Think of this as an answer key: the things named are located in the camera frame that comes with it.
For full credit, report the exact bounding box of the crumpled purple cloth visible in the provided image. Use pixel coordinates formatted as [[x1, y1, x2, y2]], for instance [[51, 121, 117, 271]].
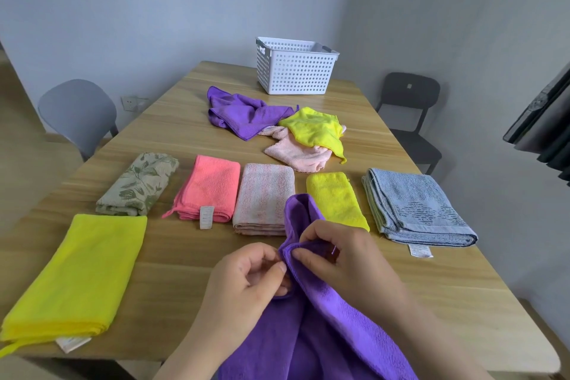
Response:
[[207, 86, 300, 142]]

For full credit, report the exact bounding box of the crumpled light pink cloth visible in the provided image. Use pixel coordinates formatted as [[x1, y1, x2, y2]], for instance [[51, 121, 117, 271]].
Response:
[[258, 125, 347, 174]]

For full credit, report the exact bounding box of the grey plastic chair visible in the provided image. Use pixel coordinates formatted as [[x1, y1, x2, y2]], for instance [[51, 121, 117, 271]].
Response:
[[37, 79, 119, 162]]

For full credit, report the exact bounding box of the large folded yellow cloth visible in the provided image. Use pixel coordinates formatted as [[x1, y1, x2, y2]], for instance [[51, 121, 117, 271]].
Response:
[[0, 214, 148, 359]]

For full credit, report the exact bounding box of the person's left hand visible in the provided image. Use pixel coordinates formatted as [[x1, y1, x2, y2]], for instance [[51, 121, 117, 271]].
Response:
[[198, 242, 292, 342]]

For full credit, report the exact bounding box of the person's right forearm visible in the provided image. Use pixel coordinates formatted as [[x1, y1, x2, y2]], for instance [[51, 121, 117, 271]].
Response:
[[379, 292, 493, 380]]

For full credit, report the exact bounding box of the folded green leaf-print towel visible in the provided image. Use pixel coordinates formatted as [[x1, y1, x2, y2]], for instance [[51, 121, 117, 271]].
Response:
[[95, 152, 180, 217]]

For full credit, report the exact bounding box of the dark grey curtain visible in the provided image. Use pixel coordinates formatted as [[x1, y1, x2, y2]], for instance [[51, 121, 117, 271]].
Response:
[[503, 64, 570, 186]]

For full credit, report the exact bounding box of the small folded yellow cloth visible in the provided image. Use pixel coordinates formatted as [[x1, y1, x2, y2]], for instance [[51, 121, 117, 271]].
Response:
[[306, 172, 370, 232]]

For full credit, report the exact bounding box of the folded pink-white striped towel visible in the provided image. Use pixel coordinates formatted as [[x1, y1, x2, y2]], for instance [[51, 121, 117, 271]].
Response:
[[232, 163, 296, 236]]

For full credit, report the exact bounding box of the crumpled yellow cloth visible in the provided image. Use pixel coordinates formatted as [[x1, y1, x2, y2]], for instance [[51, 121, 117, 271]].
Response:
[[278, 107, 347, 165]]

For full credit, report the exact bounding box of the large purple towel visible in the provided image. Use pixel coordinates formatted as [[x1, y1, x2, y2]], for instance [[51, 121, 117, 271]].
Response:
[[218, 194, 419, 380]]

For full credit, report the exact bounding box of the folded blue-grey towel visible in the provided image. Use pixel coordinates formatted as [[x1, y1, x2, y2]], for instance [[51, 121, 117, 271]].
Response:
[[362, 168, 479, 259]]

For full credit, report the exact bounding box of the folded coral pink cloth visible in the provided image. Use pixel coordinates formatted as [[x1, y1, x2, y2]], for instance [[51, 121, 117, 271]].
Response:
[[161, 155, 241, 230]]

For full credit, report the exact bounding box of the black chair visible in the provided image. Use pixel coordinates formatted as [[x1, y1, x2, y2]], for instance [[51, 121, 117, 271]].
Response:
[[375, 72, 443, 175]]

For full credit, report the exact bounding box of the person's left forearm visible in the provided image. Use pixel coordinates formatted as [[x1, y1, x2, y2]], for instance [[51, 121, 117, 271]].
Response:
[[153, 324, 243, 380]]

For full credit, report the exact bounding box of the person's right hand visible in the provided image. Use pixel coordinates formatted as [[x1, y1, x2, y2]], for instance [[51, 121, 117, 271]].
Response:
[[292, 219, 409, 319]]

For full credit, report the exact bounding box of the white perforated plastic basket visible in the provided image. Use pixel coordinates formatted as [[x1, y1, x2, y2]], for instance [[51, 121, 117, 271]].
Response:
[[256, 37, 340, 96]]

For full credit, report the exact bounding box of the white wall socket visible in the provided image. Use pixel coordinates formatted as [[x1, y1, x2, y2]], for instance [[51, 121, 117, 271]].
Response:
[[121, 96, 150, 112]]

